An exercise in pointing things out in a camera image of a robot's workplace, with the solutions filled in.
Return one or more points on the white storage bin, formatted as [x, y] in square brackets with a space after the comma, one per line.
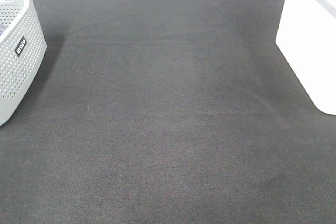
[306, 38]

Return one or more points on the black fabric table mat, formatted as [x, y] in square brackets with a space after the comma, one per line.
[166, 111]

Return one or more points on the blue cloth in basket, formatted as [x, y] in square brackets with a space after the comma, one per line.
[2, 28]

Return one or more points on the grey perforated laundry basket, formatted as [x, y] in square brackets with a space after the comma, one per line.
[22, 50]

